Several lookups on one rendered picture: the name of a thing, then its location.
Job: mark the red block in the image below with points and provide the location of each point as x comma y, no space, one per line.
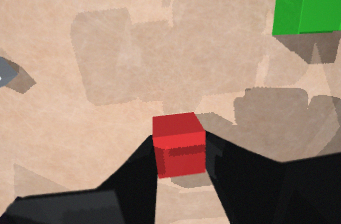
179,145

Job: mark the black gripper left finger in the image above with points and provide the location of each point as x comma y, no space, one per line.
128,196

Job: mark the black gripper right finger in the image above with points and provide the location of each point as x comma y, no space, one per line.
254,189

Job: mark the green block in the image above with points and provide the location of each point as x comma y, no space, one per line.
287,17
320,15

